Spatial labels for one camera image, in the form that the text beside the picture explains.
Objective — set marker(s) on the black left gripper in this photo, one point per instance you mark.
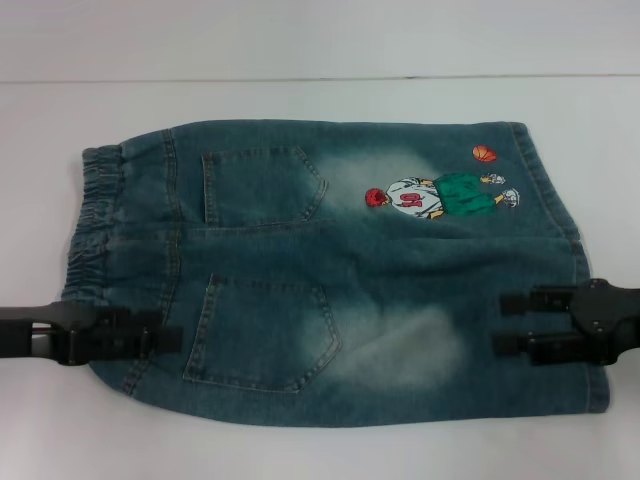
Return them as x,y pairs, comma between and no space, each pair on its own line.
20,317

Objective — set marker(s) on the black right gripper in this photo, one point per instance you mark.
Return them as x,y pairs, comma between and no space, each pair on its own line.
607,320

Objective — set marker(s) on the blue denim shorts with cartoon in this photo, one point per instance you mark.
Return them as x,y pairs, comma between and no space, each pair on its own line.
280,260

